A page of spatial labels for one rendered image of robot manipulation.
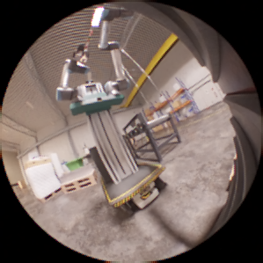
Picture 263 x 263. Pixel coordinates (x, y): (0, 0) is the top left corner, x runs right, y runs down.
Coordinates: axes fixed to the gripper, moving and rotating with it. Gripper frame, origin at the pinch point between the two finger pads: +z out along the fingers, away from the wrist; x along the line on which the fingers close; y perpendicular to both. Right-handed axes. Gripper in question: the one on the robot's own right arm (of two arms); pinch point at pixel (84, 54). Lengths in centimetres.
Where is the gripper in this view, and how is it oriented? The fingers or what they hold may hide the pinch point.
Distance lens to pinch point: 63.7
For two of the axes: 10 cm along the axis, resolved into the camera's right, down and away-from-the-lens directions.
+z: 6.8, 6.6, -3.1
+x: -6.6, 3.7, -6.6
